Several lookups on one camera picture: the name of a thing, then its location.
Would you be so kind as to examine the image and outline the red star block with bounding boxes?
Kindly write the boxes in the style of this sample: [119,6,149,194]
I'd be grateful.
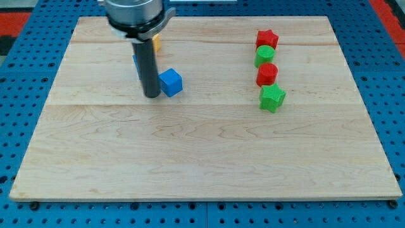
[256,30,279,49]

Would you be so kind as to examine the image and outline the wooden board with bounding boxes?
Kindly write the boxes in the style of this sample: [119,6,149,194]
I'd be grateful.
[9,16,402,202]

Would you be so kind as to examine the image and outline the yellow block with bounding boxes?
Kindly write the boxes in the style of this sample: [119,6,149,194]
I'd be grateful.
[152,34,161,53]

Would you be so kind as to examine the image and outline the blue cube block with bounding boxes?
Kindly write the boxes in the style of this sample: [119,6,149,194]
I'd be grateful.
[158,68,183,97]

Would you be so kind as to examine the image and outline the blue triangle block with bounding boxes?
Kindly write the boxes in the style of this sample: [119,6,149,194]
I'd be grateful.
[132,54,142,81]

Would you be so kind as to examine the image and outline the green cylinder block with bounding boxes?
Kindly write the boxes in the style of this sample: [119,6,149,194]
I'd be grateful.
[254,45,275,68]

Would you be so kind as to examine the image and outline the red cylinder block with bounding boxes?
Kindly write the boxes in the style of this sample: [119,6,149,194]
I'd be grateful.
[256,63,278,87]

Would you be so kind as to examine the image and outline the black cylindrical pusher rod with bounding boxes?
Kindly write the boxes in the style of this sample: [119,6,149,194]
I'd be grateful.
[132,39,161,98]

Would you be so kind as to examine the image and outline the green star block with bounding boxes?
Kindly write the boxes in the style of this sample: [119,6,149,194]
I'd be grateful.
[259,83,286,113]

